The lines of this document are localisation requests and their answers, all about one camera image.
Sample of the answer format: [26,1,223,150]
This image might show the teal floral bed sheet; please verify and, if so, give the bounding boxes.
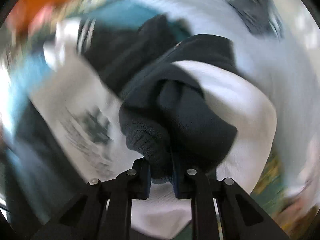
[2,0,158,157]

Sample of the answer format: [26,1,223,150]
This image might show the black and white fleece jacket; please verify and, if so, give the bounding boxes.
[4,15,278,239]

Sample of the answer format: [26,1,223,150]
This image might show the light blue floral duvet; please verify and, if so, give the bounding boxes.
[134,0,319,199]

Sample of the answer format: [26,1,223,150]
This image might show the grey and blue crumpled clothes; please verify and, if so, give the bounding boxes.
[227,0,283,39]

